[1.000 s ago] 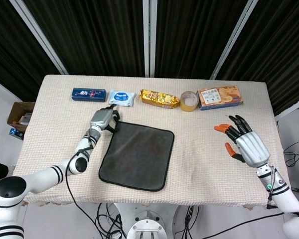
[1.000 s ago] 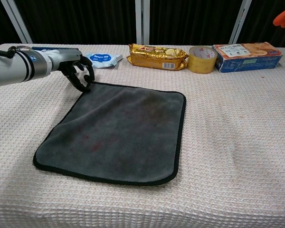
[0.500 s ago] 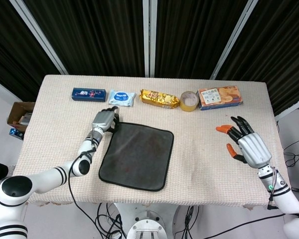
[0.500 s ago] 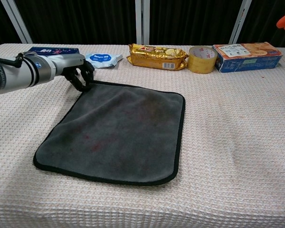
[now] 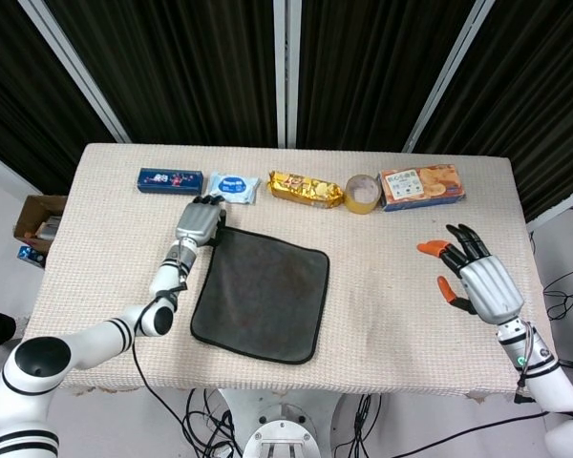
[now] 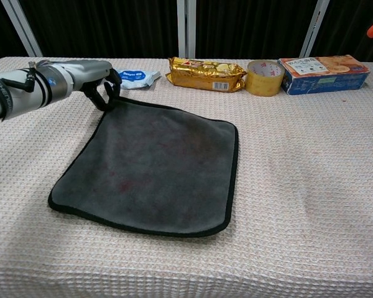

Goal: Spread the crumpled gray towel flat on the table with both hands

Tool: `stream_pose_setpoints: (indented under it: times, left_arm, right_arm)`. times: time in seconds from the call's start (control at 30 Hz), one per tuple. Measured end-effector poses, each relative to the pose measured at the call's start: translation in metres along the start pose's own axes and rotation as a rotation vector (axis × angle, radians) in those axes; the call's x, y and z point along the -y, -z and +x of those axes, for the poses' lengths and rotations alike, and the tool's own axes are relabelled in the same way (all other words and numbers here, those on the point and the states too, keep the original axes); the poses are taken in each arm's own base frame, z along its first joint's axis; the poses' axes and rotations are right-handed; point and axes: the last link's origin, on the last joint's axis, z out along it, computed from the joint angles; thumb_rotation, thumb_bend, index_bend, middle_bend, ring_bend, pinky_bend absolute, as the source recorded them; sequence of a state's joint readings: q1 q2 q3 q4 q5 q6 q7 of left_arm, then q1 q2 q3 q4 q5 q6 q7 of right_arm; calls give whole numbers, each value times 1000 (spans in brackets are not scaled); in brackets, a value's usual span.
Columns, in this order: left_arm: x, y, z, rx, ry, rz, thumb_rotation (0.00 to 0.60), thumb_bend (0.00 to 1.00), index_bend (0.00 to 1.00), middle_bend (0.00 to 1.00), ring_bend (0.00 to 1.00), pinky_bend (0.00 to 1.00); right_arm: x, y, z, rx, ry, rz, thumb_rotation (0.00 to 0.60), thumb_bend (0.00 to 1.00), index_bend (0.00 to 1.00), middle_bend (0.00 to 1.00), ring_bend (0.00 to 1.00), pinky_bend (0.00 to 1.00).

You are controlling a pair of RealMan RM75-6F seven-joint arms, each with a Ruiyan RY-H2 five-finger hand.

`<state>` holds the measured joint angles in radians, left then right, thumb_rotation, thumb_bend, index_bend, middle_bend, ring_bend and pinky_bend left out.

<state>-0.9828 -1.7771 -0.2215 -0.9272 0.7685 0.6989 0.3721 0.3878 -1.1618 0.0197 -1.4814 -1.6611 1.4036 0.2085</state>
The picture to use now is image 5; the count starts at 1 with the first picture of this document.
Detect black pleated curtain panel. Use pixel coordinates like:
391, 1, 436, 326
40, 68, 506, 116
45, 0, 278, 147
296, 0, 481, 153
0, 0, 118, 197
413, 0, 573, 223

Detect orange blue biscuit box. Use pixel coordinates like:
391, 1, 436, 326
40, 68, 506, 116
377, 163, 470, 214

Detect black floor cable bundle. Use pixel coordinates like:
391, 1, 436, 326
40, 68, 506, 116
180, 388, 244, 458
543, 266, 573, 328
333, 393, 383, 458

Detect white frame bar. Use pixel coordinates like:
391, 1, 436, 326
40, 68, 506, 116
526, 189, 573, 226

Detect dark blue long box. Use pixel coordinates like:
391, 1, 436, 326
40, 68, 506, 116
137, 167, 205, 198

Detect yellowish packing tape roll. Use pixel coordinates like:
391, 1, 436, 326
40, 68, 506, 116
345, 174, 381, 217

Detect white frame post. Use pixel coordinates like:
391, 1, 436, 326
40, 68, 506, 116
17, 0, 133, 144
402, 0, 497, 154
272, 0, 301, 148

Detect beige waffle tablecloth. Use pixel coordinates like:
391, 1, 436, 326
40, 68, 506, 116
21, 142, 562, 405

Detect right silver orange-tipped robot hand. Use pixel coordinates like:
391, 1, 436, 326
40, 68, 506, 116
416, 223, 526, 326

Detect small blue floor box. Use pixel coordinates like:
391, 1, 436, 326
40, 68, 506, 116
16, 245, 48, 269

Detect dark grey cloth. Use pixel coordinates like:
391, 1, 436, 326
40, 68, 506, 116
189, 223, 331, 366

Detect brown cardboard box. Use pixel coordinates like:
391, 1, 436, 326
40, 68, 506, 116
12, 194, 69, 253

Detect gold foil biscuit packet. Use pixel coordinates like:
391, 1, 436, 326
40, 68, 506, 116
265, 170, 347, 211

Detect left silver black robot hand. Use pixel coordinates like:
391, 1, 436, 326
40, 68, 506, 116
174, 193, 229, 250

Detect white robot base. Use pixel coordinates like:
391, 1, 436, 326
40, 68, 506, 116
217, 388, 350, 458

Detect light blue wet wipes pack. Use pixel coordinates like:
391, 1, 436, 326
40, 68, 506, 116
205, 171, 261, 206

